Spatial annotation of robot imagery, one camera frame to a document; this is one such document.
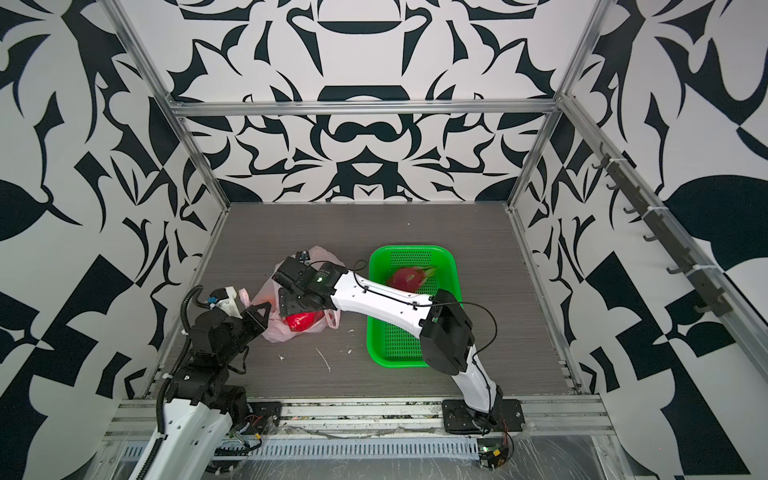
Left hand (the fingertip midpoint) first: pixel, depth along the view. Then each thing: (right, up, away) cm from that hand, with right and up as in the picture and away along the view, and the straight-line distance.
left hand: (270, 299), depth 79 cm
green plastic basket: (+32, -14, +6) cm, 36 cm away
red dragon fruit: (+37, +4, +11) cm, 39 cm away
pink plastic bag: (+2, -7, -3) cm, 8 cm away
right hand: (+6, -1, -1) cm, 7 cm away
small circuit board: (+55, -34, -8) cm, 65 cm away
